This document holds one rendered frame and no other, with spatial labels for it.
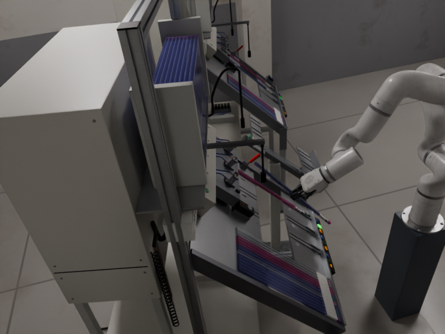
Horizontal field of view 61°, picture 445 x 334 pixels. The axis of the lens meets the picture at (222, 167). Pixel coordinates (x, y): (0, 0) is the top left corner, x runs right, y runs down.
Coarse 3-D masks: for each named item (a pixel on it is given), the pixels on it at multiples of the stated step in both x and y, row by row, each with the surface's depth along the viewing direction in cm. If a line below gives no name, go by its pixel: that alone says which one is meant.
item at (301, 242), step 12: (300, 204) 194; (288, 216) 176; (300, 216) 185; (288, 228) 169; (300, 228) 177; (312, 228) 185; (300, 240) 169; (312, 240) 176; (300, 252) 161; (312, 252) 168; (312, 264) 161
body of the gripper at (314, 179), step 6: (318, 168) 163; (306, 174) 165; (312, 174) 162; (318, 174) 160; (306, 180) 163; (312, 180) 160; (318, 180) 158; (324, 180) 157; (306, 186) 160; (312, 186) 158; (318, 186) 158; (324, 186) 158; (306, 192) 160; (318, 192) 160
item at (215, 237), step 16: (240, 176) 172; (240, 192) 162; (224, 208) 146; (256, 208) 162; (208, 224) 132; (224, 224) 139; (240, 224) 146; (256, 224) 153; (208, 240) 127; (224, 240) 132; (224, 256) 127; (240, 272) 126
